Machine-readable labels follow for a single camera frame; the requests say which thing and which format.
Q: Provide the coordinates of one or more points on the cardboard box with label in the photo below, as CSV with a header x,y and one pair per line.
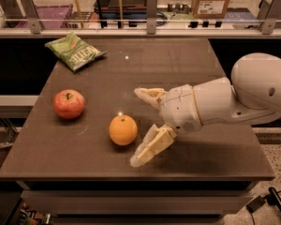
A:
x,y
209,9

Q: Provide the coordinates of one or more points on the middle metal railing bracket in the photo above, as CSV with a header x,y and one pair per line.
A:
x,y
151,16

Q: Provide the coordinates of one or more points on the orange fruit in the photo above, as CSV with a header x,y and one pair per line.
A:
x,y
123,130

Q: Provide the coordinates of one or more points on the right metal railing bracket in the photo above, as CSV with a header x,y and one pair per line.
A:
x,y
268,14

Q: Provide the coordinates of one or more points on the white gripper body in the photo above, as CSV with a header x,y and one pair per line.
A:
x,y
179,109

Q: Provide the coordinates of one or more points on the black floor device with cable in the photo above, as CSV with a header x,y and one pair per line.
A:
x,y
272,198

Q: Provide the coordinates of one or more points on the green jalapeno chip bag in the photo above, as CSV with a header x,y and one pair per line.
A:
x,y
73,51

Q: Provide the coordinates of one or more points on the red apple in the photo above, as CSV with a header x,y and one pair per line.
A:
x,y
69,104

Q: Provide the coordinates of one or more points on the left metal railing bracket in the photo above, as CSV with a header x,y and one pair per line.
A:
x,y
31,15

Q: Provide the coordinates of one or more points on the metal railing bracket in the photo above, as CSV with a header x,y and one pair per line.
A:
x,y
151,16
31,15
268,14

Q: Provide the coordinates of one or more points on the horizontal metal railing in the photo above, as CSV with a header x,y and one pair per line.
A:
x,y
140,33

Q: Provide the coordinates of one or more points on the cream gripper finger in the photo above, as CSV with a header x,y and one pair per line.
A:
x,y
156,140
151,96

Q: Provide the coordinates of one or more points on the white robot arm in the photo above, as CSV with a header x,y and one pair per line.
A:
x,y
251,94

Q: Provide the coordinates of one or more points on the purple plastic crate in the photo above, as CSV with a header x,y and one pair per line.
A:
x,y
50,17

